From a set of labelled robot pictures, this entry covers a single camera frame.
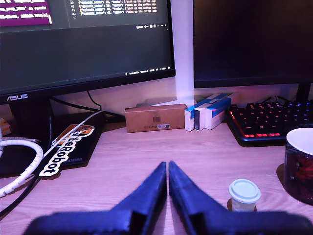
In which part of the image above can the dark blue fronted carton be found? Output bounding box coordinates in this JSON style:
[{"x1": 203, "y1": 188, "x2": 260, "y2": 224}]
[{"x1": 194, "y1": 94, "x2": 230, "y2": 132}]

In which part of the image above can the lit ASUS monitor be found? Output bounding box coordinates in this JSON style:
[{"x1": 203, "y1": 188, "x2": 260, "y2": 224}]
[{"x1": 0, "y1": 0, "x2": 177, "y2": 175}]

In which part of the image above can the curled thin black cable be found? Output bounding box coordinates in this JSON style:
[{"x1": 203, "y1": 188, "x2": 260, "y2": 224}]
[{"x1": 87, "y1": 90, "x2": 103, "y2": 111}]

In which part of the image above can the thick black cable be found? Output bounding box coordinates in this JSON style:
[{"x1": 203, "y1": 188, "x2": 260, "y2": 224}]
[{"x1": 0, "y1": 137, "x2": 53, "y2": 218}]

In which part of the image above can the LeRobot sticker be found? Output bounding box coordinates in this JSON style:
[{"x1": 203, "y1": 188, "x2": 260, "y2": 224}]
[{"x1": 39, "y1": 124, "x2": 95, "y2": 177}]

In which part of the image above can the dark red white-handled mug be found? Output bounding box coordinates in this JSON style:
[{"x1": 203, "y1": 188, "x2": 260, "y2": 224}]
[{"x1": 283, "y1": 127, "x2": 313, "y2": 206}]

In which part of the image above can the black backlit keyboard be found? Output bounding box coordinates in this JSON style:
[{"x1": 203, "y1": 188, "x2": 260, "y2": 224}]
[{"x1": 226, "y1": 99, "x2": 313, "y2": 147}]

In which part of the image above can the orange white small box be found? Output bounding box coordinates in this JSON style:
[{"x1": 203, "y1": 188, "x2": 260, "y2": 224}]
[{"x1": 0, "y1": 118, "x2": 12, "y2": 137}]

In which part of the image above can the brown cardboard box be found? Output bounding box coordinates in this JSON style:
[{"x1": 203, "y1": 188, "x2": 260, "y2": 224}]
[{"x1": 124, "y1": 103, "x2": 188, "y2": 134}]

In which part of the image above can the long thin black cable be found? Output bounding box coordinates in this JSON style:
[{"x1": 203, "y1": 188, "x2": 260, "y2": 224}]
[{"x1": 50, "y1": 96, "x2": 126, "y2": 123}]

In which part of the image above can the dark switched-off monitor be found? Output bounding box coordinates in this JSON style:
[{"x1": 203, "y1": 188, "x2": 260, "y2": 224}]
[{"x1": 192, "y1": 0, "x2": 313, "y2": 102}]

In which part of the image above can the white spiral-wrapped cable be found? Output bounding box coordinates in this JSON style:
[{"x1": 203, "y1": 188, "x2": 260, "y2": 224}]
[{"x1": 0, "y1": 110, "x2": 105, "y2": 198}]

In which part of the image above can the white carton with blue top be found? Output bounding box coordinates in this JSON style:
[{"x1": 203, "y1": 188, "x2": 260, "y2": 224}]
[{"x1": 184, "y1": 94, "x2": 222, "y2": 132}]

